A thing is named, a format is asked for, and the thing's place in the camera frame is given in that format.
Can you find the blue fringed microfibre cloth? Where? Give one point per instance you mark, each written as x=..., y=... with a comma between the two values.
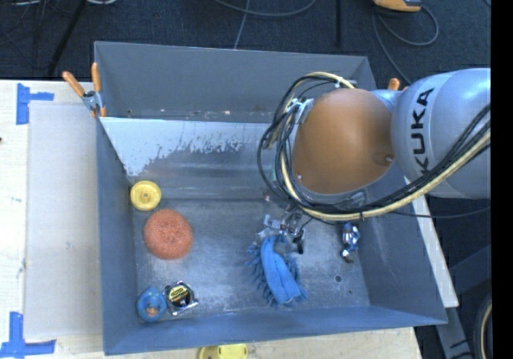
x=277, y=271

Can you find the blue and white toy figure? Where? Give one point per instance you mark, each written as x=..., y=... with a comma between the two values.
x=350, y=242

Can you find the orange round scrubber sponge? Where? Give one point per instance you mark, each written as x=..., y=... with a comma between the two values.
x=168, y=234

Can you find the yellow plastic disc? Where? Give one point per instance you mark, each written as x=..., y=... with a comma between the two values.
x=145, y=195

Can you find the grey metal bin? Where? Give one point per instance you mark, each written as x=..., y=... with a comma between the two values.
x=224, y=81

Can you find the blue round toy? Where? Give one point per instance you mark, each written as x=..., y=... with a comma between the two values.
x=151, y=304

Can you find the pale wood flat board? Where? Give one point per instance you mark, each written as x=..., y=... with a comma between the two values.
x=60, y=209

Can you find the black cylinder on white bracket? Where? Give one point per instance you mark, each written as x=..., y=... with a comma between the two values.
x=300, y=247

